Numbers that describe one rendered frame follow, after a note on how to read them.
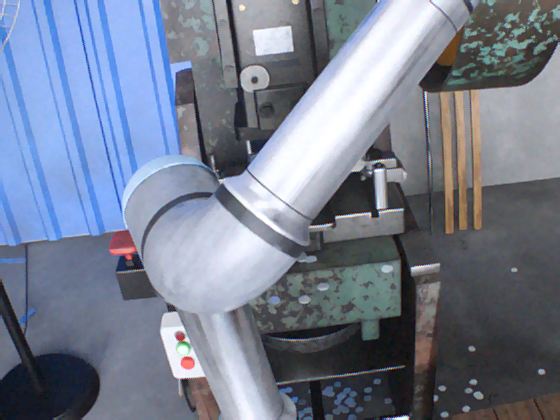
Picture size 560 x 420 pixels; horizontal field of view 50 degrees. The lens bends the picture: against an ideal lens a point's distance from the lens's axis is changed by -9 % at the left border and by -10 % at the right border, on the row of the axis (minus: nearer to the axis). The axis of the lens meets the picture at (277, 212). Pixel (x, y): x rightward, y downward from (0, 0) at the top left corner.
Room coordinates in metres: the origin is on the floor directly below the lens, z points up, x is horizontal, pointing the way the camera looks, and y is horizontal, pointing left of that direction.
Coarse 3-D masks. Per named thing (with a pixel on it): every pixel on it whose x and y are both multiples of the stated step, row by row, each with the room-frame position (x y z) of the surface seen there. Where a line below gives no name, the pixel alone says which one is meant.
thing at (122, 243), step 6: (114, 234) 1.10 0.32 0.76; (120, 234) 1.09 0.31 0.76; (126, 234) 1.09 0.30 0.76; (114, 240) 1.07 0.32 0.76; (120, 240) 1.07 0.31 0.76; (126, 240) 1.07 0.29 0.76; (132, 240) 1.06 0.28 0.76; (114, 246) 1.05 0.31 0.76; (120, 246) 1.05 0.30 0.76; (126, 246) 1.05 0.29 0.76; (132, 246) 1.04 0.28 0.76; (114, 252) 1.04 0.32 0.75; (120, 252) 1.04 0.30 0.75; (126, 252) 1.04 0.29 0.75; (132, 252) 1.04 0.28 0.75; (126, 258) 1.07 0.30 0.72; (132, 258) 1.07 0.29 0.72
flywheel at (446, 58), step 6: (456, 36) 1.10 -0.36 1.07; (450, 42) 1.14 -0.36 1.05; (456, 42) 1.10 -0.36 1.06; (444, 48) 1.18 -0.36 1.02; (450, 48) 1.14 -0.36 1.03; (456, 48) 1.10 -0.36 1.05; (444, 54) 1.19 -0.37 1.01; (450, 54) 1.15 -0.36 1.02; (456, 54) 1.11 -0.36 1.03; (438, 60) 1.24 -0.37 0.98; (444, 60) 1.19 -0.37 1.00; (450, 60) 1.15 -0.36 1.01; (444, 66) 1.20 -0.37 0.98; (450, 66) 1.19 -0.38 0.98
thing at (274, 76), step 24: (240, 0) 1.21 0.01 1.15; (264, 0) 1.21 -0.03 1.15; (288, 0) 1.21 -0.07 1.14; (240, 24) 1.21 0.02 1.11; (264, 24) 1.21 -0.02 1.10; (288, 24) 1.21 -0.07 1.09; (240, 48) 1.21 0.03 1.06; (264, 48) 1.21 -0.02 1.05; (288, 48) 1.21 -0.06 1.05; (312, 48) 1.21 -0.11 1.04; (240, 72) 1.21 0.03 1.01; (264, 72) 1.20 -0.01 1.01; (288, 72) 1.21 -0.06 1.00; (312, 72) 1.21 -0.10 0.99; (264, 96) 1.18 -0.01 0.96; (288, 96) 1.18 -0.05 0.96; (264, 120) 1.18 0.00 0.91
